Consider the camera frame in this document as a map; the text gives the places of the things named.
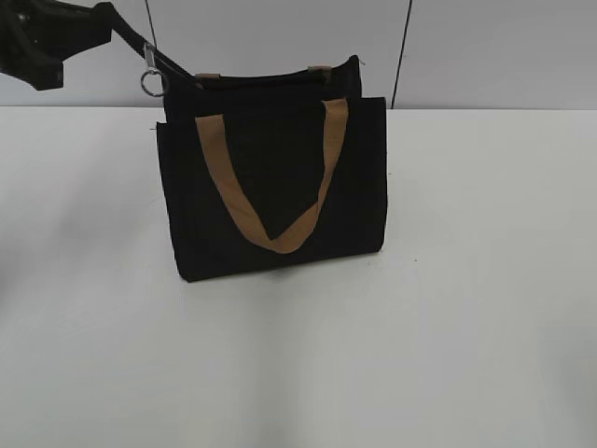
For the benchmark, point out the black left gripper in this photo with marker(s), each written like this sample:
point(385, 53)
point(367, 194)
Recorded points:
point(38, 36)

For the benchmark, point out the silver zipper pull with ring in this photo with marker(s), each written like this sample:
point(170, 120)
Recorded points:
point(152, 71)

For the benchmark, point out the black tote bag tan handles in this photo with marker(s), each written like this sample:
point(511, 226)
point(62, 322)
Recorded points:
point(261, 173)

